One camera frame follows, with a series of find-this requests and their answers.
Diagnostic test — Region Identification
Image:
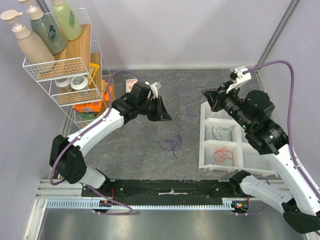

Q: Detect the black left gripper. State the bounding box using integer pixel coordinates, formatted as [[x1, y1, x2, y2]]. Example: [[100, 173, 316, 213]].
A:
[[137, 95, 172, 122]]

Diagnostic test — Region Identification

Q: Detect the purple thin cable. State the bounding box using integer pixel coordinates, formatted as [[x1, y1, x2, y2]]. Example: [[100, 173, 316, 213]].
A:
[[152, 134, 184, 160], [179, 86, 207, 117]]

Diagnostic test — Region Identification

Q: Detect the white thin cable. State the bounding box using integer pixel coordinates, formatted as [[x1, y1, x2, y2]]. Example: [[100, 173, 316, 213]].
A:
[[207, 110, 233, 120]]

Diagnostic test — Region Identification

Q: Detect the black thin cable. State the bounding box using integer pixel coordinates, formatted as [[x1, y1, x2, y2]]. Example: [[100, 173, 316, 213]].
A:
[[211, 125, 236, 142]]

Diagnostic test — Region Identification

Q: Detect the orange thin cable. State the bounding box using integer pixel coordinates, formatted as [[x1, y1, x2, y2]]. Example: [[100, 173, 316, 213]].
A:
[[212, 146, 235, 167]]

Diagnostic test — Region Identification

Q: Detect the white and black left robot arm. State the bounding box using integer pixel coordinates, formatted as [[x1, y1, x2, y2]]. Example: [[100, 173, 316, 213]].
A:
[[49, 82, 172, 197]]

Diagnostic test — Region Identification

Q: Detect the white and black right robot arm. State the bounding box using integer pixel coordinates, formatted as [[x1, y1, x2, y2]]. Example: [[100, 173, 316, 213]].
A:
[[202, 81, 320, 234]]

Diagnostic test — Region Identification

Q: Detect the white compartment organizer tray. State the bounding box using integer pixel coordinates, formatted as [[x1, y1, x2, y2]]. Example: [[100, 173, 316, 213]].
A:
[[198, 102, 279, 177]]

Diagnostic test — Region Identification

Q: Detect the white and red small box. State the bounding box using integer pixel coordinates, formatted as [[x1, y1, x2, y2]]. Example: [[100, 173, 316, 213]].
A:
[[125, 78, 138, 93]]

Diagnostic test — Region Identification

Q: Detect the orange box on shelf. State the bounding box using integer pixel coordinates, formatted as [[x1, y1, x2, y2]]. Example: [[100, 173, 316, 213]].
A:
[[102, 80, 113, 101]]

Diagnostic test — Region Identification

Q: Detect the orange flat package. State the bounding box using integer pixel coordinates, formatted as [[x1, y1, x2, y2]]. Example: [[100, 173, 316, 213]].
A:
[[73, 100, 103, 113]]

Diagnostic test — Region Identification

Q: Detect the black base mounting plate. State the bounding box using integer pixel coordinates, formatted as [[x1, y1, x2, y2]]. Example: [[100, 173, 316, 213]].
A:
[[97, 179, 247, 198]]

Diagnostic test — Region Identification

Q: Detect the green box on shelf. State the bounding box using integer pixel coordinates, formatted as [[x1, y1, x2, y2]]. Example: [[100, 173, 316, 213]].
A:
[[78, 112, 97, 121]]

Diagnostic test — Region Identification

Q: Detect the yellow snack packet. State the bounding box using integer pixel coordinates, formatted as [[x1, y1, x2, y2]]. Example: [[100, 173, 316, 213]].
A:
[[87, 62, 100, 86]]

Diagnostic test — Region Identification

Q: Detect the light green bottle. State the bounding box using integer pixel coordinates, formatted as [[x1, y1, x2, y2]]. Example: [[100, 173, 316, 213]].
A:
[[51, 0, 82, 41]]

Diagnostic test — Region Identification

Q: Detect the beige pump bottle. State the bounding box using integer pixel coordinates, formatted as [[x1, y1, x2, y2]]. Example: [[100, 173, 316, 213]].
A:
[[0, 9, 55, 73]]

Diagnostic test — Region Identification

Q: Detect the dark green pump bottle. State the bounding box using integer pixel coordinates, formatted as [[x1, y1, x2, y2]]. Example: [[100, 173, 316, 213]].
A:
[[18, 0, 67, 55]]

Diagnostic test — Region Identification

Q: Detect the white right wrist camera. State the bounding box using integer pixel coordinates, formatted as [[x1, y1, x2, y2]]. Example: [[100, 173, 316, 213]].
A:
[[226, 65, 252, 94]]

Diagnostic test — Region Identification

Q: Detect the white wire shelf rack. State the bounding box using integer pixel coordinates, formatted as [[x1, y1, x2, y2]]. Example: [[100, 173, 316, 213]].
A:
[[22, 8, 110, 129]]

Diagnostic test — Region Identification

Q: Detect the slotted white cable duct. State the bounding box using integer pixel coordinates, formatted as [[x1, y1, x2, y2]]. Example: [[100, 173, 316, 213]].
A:
[[46, 198, 245, 211]]

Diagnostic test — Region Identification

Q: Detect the aluminium frame rail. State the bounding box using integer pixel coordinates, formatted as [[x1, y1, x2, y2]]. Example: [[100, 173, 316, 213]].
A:
[[36, 178, 86, 200]]

